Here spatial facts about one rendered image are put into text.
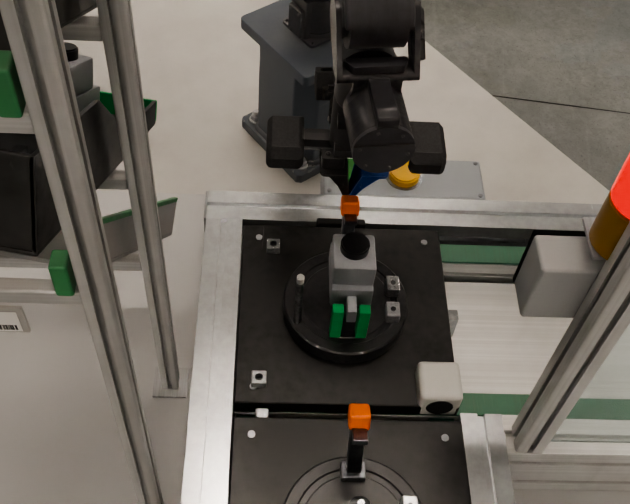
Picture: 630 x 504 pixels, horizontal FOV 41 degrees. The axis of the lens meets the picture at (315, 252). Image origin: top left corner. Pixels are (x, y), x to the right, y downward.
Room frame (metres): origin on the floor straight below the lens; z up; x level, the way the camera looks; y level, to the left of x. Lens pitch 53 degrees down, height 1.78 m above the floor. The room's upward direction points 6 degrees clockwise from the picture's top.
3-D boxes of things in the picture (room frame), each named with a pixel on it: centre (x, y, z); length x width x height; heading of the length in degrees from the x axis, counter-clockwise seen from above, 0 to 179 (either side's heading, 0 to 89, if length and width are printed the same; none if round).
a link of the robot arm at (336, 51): (0.59, -0.04, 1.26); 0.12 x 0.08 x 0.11; 12
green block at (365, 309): (0.49, -0.06, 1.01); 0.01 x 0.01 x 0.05; 5
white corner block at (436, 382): (0.45, -0.15, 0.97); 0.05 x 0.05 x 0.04; 5
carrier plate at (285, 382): (0.53, -0.04, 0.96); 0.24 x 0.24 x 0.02; 5
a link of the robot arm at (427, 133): (0.63, -0.03, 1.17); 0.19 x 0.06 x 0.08; 95
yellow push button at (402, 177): (0.76, -0.10, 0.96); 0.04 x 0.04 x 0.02
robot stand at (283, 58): (0.91, 0.03, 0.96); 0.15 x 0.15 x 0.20; 43
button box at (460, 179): (0.76, -0.10, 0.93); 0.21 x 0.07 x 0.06; 95
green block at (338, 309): (0.49, -0.03, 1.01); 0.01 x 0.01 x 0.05; 5
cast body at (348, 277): (0.52, -0.04, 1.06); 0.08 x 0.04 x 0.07; 5
